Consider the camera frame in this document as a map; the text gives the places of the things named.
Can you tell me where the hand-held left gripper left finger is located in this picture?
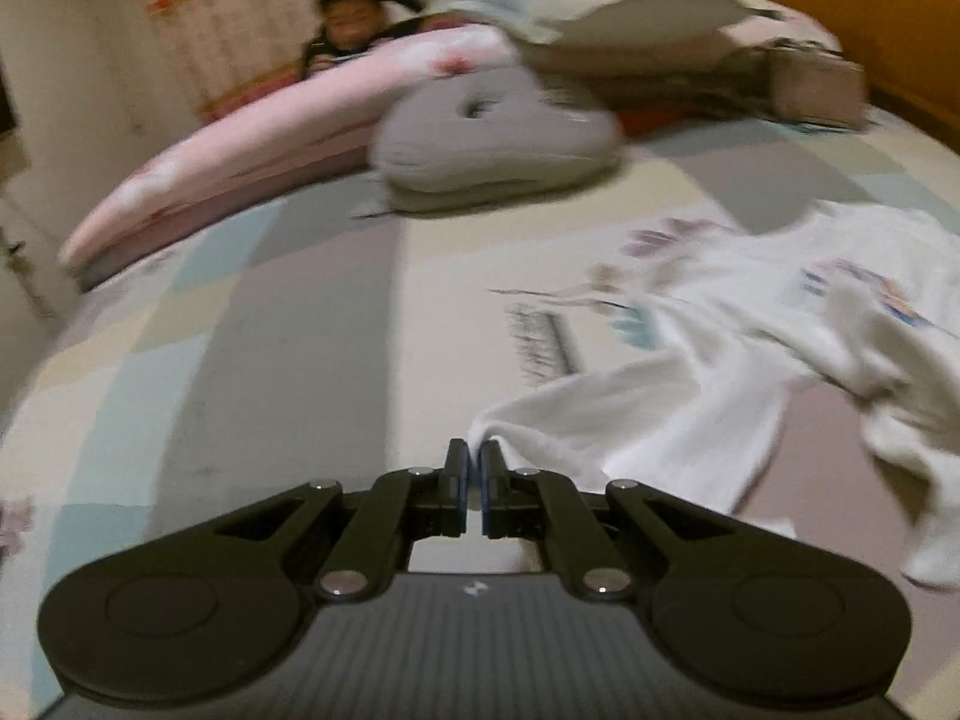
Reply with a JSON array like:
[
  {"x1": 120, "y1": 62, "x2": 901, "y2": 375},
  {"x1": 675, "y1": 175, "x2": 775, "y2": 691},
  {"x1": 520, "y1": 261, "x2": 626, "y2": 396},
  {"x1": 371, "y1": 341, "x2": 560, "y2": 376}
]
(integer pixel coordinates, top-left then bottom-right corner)
[{"x1": 195, "y1": 439, "x2": 470, "y2": 605}]

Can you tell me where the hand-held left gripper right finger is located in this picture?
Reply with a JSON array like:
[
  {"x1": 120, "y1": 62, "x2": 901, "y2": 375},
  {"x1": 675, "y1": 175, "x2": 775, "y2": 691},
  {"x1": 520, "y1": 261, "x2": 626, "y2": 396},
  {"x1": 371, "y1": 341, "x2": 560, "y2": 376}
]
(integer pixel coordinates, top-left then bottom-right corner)
[{"x1": 480, "y1": 439, "x2": 758, "y2": 605}]

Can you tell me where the white printed sweatshirt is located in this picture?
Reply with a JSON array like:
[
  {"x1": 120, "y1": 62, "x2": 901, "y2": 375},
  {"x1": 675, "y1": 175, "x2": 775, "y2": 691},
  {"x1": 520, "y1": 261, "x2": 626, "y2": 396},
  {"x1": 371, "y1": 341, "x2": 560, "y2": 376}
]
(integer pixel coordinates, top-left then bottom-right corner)
[{"x1": 469, "y1": 199, "x2": 960, "y2": 590}]

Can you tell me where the grey round cushion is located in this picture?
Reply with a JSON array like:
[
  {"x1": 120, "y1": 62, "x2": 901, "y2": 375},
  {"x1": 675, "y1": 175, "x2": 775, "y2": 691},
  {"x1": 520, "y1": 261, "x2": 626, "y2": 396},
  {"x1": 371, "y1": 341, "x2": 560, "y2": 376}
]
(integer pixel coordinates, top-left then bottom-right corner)
[{"x1": 371, "y1": 67, "x2": 623, "y2": 211}]

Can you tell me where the pink floral quilt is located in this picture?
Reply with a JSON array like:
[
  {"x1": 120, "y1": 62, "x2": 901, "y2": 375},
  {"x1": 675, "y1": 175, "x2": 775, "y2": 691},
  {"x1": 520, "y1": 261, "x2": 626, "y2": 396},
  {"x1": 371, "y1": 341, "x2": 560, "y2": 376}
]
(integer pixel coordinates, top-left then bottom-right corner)
[{"x1": 60, "y1": 0, "x2": 848, "y2": 286}]

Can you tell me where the red cloth item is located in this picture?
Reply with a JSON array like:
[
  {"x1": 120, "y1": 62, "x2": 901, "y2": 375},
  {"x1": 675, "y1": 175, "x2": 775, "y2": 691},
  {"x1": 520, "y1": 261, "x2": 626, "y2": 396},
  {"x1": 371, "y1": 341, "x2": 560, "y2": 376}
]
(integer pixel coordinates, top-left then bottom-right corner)
[{"x1": 615, "y1": 101, "x2": 706, "y2": 140}]

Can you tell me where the pastel checked pillow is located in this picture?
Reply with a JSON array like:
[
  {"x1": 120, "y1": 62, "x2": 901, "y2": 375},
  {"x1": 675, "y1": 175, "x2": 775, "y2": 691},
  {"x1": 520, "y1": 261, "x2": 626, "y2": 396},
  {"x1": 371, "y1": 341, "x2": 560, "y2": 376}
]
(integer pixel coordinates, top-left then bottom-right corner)
[{"x1": 424, "y1": 0, "x2": 781, "y2": 65}]

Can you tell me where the pink handbag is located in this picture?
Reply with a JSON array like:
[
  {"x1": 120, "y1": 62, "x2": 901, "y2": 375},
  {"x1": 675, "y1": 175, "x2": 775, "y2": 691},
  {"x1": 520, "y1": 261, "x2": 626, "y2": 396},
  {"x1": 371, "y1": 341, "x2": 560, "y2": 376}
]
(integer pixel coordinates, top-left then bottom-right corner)
[{"x1": 720, "y1": 41, "x2": 867, "y2": 132}]

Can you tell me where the patterned curtain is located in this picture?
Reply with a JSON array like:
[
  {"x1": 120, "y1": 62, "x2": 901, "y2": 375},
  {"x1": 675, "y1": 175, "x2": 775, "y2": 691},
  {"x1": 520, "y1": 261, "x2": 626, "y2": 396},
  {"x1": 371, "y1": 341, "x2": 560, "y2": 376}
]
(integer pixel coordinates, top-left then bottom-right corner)
[{"x1": 135, "y1": 0, "x2": 481, "y2": 121}]

